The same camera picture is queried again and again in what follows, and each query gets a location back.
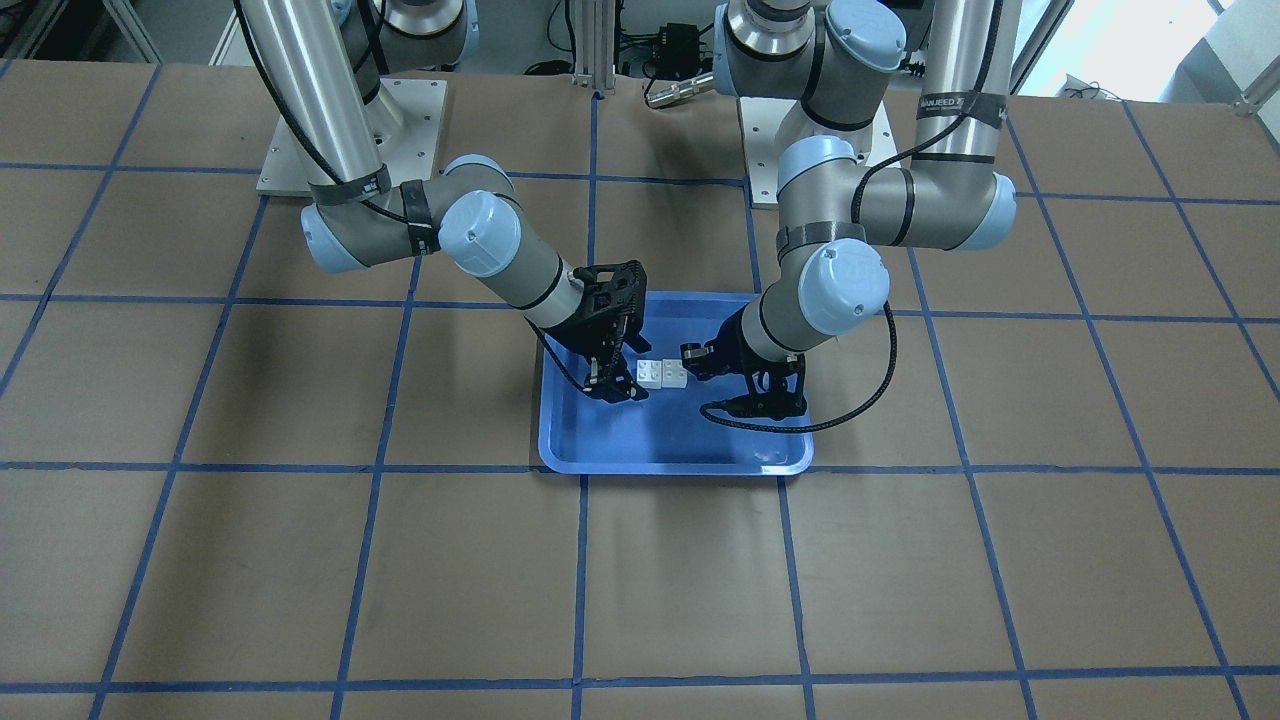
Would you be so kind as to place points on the aluminium frame post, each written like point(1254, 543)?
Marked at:
point(594, 43)

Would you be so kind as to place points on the blue plastic tray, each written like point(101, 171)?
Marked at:
point(663, 434)

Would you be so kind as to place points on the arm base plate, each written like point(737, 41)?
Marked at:
point(406, 121)
point(769, 126)

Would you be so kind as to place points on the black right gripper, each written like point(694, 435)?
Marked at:
point(585, 335)

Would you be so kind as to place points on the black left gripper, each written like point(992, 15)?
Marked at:
point(738, 347)

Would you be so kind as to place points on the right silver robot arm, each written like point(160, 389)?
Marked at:
point(327, 68)

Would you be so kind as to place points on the white block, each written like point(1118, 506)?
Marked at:
point(649, 373)
point(673, 374)

